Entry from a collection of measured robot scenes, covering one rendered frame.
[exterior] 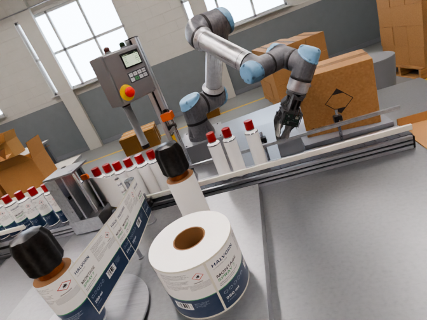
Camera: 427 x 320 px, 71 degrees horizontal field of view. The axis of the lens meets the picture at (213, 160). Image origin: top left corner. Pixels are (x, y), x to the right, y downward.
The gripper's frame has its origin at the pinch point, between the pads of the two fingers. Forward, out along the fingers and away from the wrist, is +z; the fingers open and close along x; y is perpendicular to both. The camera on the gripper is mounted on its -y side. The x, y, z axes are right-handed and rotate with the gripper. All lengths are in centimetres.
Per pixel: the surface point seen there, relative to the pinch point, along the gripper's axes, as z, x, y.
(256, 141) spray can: -0.1, -9.9, 6.8
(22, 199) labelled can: 52, -105, 4
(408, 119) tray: -16, 48, -6
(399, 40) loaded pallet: -36, 196, -324
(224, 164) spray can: 12.1, -19.5, 7.5
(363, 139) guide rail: -10.3, 25.9, 10.4
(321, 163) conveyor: 1.8, 15.0, 11.0
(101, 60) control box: -17, -70, 2
